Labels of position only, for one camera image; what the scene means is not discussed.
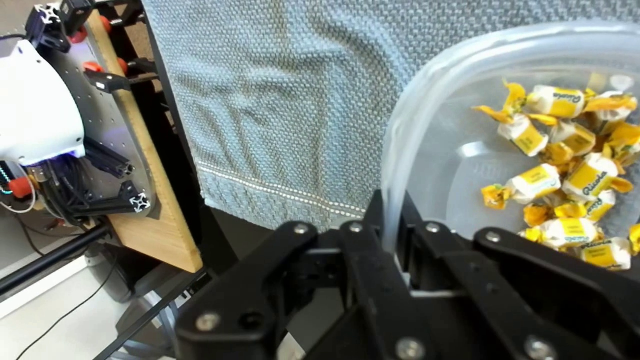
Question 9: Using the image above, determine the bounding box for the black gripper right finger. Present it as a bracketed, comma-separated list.
[396, 191, 640, 360]

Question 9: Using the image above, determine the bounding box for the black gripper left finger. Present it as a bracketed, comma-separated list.
[174, 188, 437, 360]

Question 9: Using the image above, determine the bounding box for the clear plastic bowl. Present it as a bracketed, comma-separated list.
[380, 20, 640, 295]

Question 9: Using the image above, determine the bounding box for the light blue towel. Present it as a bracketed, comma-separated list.
[140, 0, 640, 234]

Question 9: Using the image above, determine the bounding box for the wooden base board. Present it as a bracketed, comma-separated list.
[82, 8, 206, 276]

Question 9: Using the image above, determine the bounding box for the aluminium extrusion piece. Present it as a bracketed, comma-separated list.
[25, 1, 73, 53]

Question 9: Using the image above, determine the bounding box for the thin black floor cable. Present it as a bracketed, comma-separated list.
[12, 265, 117, 360]

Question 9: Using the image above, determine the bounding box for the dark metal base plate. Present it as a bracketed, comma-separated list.
[39, 37, 163, 225]

